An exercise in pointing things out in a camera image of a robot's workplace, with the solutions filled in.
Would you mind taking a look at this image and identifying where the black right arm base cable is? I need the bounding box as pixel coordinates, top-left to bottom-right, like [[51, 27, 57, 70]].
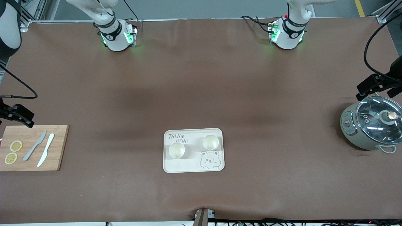
[[122, 0, 140, 23]]

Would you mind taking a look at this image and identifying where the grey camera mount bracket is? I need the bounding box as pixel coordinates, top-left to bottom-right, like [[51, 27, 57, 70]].
[[194, 208, 216, 226]]

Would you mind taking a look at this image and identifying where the black arm base cable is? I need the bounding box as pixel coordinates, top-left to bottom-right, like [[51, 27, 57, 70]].
[[241, 15, 277, 34], [122, 0, 140, 23]]

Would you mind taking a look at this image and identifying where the aluminium frame profile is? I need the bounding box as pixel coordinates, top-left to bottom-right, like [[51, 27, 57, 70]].
[[371, 0, 402, 24], [17, 0, 48, 33]]

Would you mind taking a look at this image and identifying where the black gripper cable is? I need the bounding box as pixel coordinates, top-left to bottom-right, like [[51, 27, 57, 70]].
[[0, 64, 38, 99], [363, 13, 402, 79]]

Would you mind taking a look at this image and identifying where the grey plastic knife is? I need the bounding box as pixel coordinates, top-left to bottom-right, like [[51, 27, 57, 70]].
[[23, 130, 47, 162]]

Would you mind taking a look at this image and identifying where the grey-green electric cooking pot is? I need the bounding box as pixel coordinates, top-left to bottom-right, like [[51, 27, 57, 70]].
[[340, 96, 402, 154]]

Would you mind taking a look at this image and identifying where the brown table mat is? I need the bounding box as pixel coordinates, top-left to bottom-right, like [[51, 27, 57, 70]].
[[0, 17, 402, 224]]

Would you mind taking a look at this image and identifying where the white IKEA cup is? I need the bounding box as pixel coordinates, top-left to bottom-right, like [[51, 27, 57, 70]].
[[168, 142, 186, 159], [202, 134, 220, 151]]

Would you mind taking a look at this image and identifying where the white plastic knife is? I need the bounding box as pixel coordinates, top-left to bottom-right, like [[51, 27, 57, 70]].
[[37, 133, 55, 167]]

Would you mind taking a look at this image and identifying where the cream bear print tray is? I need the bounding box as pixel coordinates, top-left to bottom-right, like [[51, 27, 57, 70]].
[[163, 128, 225, 174]]

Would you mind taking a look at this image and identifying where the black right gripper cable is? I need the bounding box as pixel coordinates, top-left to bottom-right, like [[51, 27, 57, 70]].
[[0, 64, 38, 99]]

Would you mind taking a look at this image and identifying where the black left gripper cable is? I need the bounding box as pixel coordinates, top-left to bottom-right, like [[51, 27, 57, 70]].
[[363, 13, 402, 79]]

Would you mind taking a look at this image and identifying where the black left arm base cable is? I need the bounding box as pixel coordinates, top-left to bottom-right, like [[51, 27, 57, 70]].
[[241, 15, 277, 34]]

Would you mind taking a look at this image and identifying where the glass pot lid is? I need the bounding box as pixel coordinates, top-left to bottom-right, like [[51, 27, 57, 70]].
[[356, 96, 402, 145]]

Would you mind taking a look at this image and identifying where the bamboo cutting board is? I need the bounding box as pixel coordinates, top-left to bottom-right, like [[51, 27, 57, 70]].
[[0, 125, 69, 172]]

